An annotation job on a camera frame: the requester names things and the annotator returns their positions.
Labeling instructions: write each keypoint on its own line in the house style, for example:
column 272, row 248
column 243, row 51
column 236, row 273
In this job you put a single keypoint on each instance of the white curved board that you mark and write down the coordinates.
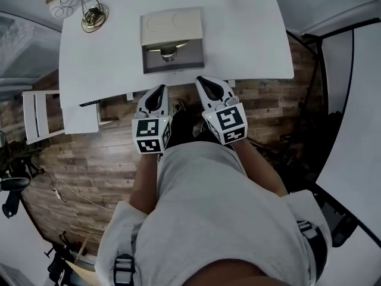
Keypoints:
column 354, row 147

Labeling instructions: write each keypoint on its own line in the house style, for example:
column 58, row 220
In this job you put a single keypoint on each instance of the person's black trousers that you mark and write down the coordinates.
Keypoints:
column 181, row 130

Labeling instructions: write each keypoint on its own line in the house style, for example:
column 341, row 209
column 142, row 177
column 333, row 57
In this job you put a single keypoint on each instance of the gold desk lamp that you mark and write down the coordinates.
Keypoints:
column 94, row 18

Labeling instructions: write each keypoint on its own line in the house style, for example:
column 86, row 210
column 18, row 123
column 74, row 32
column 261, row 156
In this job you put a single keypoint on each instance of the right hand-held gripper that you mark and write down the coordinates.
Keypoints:
column 229, row 121

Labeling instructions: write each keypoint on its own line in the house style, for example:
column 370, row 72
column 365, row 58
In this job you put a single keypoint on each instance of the beige grey container box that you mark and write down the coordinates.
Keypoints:
column 172, row 25

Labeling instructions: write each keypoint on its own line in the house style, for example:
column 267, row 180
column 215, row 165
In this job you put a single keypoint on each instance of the black desk control panel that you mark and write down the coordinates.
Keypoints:
column 89, row 102

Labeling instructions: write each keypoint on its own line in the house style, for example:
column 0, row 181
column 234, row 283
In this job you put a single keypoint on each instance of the person's left forearm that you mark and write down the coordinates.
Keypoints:
column 146, row 183

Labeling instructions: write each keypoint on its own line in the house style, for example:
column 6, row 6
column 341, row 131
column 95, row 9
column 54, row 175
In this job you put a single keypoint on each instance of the person's grey shirt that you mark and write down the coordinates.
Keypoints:
column 208, row 207

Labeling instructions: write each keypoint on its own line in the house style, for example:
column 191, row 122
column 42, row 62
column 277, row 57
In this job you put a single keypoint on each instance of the black floor stand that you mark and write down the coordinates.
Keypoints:
column 64, row 255

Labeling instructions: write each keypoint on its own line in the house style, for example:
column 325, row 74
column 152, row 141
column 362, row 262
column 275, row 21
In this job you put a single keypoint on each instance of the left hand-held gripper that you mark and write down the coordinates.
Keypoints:
column 150, row 131

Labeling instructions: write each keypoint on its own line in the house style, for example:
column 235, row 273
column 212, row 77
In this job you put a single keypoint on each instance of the white desk side panel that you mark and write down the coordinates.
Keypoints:
column 80, row 119

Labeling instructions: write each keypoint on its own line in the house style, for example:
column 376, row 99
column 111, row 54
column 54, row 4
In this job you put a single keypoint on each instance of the white chair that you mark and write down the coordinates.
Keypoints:
column 40, row 118

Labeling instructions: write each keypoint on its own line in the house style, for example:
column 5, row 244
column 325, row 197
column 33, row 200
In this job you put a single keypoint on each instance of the person's shoe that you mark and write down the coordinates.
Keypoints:
column 179, row 106

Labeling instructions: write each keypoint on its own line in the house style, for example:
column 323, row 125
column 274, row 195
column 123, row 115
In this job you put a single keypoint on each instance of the person's right forearm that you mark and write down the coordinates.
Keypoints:
column 259, row 165

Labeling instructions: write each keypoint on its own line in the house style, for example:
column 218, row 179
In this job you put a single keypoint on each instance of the black padded armrest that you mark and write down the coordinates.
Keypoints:
column 13, row 184

